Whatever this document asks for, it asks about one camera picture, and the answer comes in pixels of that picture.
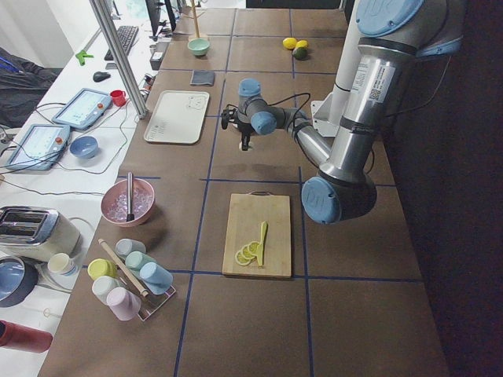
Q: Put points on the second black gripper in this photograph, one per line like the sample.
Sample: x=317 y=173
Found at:
x=245 y=130

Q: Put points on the white steamed bun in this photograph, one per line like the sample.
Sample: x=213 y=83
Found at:
x=246 y=148

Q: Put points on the white robot base pillar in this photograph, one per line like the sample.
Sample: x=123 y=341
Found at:
x=326 y=114

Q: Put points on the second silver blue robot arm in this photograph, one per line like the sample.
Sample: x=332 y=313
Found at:
x=384 y=40

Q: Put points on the cream bear tray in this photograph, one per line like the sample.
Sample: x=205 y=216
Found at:
x=178 y=117

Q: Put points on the bamboo cutting board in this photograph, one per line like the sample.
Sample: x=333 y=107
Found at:
x=246 y=213

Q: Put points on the grey folded cloth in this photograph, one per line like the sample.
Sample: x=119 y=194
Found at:
x=202 y=78

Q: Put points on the green avocado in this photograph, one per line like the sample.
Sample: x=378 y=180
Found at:
x=300 y=53

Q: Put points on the mint green bowl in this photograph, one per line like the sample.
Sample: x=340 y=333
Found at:
x=198 y=47

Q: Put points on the yellow lemon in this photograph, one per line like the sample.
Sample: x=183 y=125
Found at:
x=302 y=44
x=289 y=43

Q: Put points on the yellow green knife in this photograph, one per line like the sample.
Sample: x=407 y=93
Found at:
x=260 y=247

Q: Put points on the lemon slices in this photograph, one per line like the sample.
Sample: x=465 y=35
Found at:
x=249 y=253

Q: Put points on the black remote box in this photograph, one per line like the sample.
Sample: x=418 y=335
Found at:
x=157 y=54

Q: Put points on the wooden mug stand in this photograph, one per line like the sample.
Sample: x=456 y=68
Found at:
x=197 y=34

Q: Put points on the pink bowl with ice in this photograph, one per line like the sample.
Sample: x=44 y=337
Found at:
x=125 y=210

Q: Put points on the red mug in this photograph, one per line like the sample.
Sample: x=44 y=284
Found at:
x=118 y=97

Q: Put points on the metal tongs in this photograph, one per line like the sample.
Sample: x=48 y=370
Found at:
x=130 y=197

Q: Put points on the black keyboard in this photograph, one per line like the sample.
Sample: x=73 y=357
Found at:
x=127 y=35

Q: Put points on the black computer mouse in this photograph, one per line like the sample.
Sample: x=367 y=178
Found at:
x=100 y=76

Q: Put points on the grey blue cup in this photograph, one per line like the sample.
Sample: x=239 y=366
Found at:
x=124 y=247

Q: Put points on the black monitor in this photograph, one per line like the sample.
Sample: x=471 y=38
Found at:
x=154 y=10

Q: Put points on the teach pendant far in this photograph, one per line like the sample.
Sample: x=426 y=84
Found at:
x=84 y=109

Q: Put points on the teach pendant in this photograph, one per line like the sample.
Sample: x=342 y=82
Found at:
x=84 y=109
x=40 y=147

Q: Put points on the mint cup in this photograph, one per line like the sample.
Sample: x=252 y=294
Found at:
x=135 y=260

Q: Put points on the light blue cup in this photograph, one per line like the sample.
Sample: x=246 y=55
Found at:
x=157 y=279

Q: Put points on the green plastic tool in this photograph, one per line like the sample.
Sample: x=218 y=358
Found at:
x=82 y=55

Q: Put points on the acrylic cup rack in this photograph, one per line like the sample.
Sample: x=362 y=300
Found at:
x=151 y=303

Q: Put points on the yellow cup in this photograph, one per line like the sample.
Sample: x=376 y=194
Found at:
x=102 y=267

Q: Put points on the white cup on rack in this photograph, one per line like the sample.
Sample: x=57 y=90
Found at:
x=103 y=285

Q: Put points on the pink cup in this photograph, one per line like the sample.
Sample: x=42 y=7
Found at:
x=124 y=304

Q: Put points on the teach pendant near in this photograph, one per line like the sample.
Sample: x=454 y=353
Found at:
x=40 y=147

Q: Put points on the cream paper cup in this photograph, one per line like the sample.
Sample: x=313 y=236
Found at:
x=62 y=264

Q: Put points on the cream toaster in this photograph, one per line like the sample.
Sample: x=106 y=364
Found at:
x=36 y=232

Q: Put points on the dark blue bowl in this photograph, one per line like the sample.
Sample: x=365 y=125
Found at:
x=18 y=279

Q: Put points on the red bottle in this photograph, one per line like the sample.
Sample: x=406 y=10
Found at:
x=23 y=338

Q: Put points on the aluminium frame post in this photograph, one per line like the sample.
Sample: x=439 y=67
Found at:
x=109 y=31

